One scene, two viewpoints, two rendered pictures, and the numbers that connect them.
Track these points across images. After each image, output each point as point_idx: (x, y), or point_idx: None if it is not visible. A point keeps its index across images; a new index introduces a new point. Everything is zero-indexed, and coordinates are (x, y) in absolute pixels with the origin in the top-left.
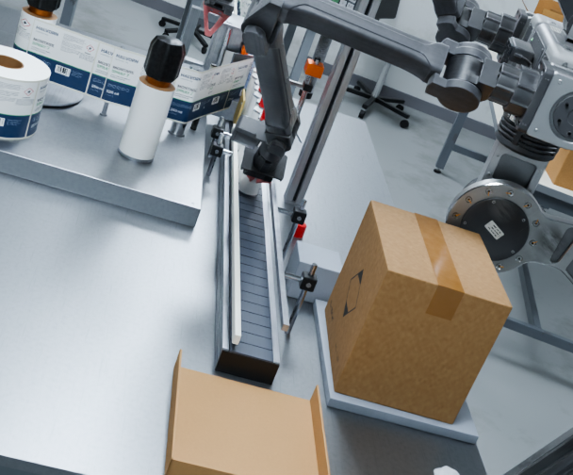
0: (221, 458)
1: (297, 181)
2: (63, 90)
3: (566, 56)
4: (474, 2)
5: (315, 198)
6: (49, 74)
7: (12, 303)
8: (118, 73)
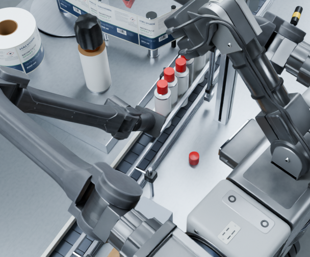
0: None
1: (217, 109)
2: None
3: (198, 223)
4: (292, 28)
5: (249, 113)
6: (28, 37)
7: None
8: (103, 17)
